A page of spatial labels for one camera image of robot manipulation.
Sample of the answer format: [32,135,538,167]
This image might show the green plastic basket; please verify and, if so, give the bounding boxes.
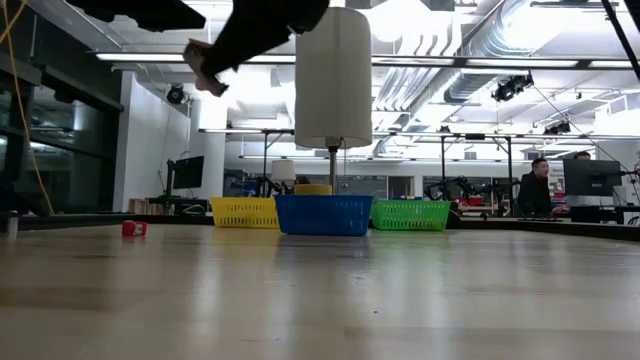
[370,199,453,233]

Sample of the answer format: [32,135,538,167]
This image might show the black desk monitor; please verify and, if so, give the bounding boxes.
[562,158,623,198]

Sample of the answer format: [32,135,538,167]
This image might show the metal lamp pole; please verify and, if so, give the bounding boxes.
[326,137,340,196]

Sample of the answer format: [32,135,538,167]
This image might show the black ceiling spotlight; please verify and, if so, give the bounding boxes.
[491,73,534,104]

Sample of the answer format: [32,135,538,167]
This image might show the black diagonal frame strut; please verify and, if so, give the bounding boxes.
[599,0,640,81]

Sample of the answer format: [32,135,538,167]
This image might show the stack of wooden boards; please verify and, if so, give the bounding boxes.
[128,197,174,216]

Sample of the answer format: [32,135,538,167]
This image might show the short metal post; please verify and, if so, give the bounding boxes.
[4,209,20,239]

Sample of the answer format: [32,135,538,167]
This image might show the red mini stapler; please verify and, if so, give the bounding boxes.
[120,219,149,239]

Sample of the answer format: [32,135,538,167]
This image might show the blue plastic basket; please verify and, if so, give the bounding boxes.
[273,194,375,238]

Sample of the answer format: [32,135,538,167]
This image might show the white lamp shade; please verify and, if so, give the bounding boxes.
[293,6,374,150]

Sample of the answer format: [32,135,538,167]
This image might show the yellow tape roll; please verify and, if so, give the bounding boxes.
[293,183,334,197]

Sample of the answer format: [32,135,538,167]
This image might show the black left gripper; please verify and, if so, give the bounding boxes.
[199,0,332,77]

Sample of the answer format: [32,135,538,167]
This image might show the background black robot arms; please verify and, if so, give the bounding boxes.
[423,175,507,202]

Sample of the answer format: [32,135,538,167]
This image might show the yellow hanging cable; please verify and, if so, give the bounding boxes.
[0,0,56,216]

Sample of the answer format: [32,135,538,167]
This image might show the round black ceiling camera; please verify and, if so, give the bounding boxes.
[165,83,188,107]

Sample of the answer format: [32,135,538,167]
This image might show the black monitor on arm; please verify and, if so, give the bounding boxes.
[171,154,206,191]

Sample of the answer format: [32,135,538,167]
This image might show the yellow plastic basket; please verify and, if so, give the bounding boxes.
[209,196,280,230]

